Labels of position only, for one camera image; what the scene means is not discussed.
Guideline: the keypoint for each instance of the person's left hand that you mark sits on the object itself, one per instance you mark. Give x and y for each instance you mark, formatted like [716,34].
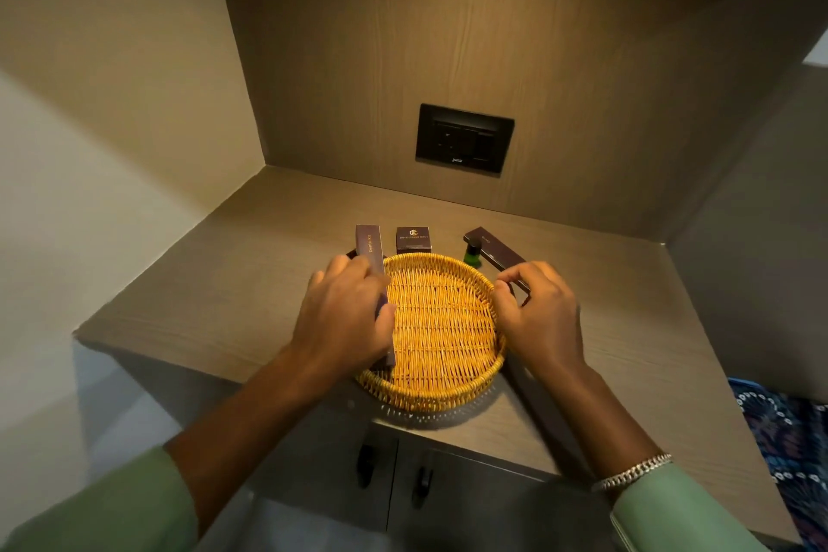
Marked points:
[339,322]

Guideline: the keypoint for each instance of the person's right hand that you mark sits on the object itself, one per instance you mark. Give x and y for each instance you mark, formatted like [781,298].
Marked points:
[546,328]

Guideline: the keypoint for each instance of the person's left thumb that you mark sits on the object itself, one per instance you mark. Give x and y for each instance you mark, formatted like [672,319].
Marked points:
[386,324]

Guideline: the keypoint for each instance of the person's right thumb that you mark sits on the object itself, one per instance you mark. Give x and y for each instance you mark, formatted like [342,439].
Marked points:
[504,315]

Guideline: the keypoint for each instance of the yellow round wicker basket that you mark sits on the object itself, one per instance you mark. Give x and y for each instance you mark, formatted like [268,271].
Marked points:
[446,325]

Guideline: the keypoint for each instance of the long dark brown box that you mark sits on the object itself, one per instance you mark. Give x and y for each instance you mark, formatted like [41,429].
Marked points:
[369,244]
[495,247]

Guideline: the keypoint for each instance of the person's right forearm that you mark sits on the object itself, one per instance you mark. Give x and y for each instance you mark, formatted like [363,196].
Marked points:
[598,422]

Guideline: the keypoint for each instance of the person's left forearm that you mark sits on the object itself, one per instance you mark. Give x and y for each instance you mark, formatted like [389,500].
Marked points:
[252,422]

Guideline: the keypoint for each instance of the small green bottle black cap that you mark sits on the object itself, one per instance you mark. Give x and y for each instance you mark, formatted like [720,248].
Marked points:
[473,253]

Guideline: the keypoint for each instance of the small square dark brown box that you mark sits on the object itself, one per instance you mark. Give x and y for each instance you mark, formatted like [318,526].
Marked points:
[414,240]

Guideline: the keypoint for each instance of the grey cabinet door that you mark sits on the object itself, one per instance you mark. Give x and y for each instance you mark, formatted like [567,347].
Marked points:
[317,474]
[498,506]

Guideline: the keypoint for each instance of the person's right green sleeve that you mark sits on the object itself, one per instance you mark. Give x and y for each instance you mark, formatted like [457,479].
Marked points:
[679,519]

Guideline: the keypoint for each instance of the person's green sleeve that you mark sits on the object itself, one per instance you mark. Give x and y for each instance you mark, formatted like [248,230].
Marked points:
[123,506]
[679,519]

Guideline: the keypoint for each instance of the blue patterned cloth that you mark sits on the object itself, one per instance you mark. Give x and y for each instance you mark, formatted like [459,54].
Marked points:
[789,454]

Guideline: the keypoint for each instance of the person's left green sleeve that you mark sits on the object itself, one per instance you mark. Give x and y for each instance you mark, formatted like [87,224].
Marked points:
[123,506]

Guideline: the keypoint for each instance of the black wall socket panel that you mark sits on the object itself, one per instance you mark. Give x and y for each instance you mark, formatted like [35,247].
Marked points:
[464,139]

